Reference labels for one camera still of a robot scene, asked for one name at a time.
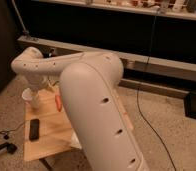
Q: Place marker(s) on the black remote control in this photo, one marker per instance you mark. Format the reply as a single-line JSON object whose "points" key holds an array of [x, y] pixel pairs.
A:
{"points": [[34, 129]]}

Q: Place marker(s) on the metal pole stand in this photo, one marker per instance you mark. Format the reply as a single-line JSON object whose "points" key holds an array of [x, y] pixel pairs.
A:
{"points": [[25, 30]]}

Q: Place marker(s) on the black device on floor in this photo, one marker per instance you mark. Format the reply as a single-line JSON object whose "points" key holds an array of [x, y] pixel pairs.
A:
{"points": [[9, 147]]}

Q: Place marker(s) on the wooden table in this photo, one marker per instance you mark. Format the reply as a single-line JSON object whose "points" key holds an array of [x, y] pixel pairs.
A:
{"points": [[55, 129]]}

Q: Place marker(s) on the white paper cup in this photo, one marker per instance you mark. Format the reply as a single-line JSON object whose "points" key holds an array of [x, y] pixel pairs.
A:
{"points": [[31, 97]]}

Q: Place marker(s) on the grey low ledge beam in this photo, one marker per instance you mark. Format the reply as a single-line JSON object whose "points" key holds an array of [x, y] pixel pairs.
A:
{"points": [[159, 66]]}

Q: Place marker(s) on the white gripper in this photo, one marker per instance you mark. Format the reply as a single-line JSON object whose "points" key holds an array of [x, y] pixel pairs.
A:
{"points": [[36, 90]]}

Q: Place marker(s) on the white folded napkin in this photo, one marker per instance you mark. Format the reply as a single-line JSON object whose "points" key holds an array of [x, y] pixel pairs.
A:
{"points": [[75, 142]]}

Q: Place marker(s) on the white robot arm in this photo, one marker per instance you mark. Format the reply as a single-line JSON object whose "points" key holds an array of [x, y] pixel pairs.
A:
{"points": [[87, 84]]}

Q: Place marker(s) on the orange red pepper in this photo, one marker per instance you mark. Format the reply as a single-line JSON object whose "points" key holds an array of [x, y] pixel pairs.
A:
{"points": [[58, 102]]}

